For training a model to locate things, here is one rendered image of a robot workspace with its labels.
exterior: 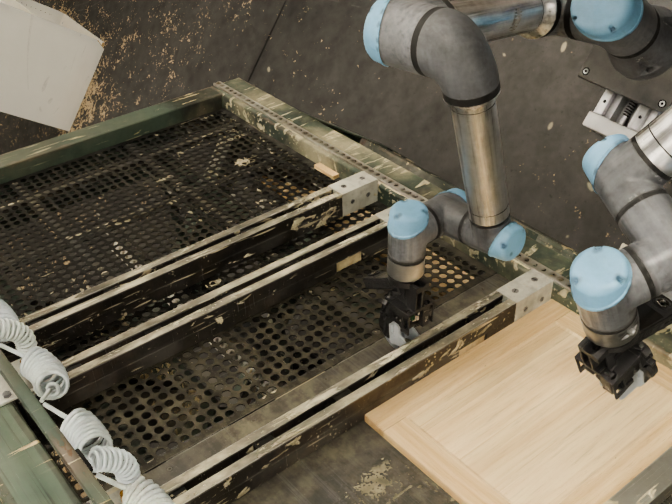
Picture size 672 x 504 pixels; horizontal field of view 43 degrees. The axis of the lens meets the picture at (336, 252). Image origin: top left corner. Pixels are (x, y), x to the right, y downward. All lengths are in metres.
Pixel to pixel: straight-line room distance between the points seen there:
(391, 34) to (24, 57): 3.92
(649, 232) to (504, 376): 0.73
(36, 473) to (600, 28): 1.28
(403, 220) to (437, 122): 1.85
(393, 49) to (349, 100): 2.30
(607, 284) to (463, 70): 0.47
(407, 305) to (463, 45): 0.57
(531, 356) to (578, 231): 1.21
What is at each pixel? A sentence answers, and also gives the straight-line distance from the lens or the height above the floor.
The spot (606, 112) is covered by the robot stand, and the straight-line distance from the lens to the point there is 1.96.
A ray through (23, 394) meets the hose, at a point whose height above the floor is 1.95.
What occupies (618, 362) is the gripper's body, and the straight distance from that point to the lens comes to 1.29.
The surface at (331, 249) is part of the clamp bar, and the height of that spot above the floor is 1.17.
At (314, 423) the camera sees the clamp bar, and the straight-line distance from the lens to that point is 1.61.
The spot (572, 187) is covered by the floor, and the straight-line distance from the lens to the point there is 3.06.
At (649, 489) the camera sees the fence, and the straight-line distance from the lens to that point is 1.63.
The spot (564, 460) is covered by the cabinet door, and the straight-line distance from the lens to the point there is 1.67.
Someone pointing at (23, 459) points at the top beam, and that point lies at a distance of 1.62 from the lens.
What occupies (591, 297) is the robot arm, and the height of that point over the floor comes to 1.68.
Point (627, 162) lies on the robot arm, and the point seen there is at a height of 1.62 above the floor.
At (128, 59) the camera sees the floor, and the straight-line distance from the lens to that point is 5.14.
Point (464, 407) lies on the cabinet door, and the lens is 1.73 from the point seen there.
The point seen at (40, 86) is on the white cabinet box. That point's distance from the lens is 5.30.
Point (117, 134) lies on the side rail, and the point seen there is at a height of 1.22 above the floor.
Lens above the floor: 2.68
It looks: 48 degrees down
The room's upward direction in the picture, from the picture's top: 77 degrees counter-clockwise
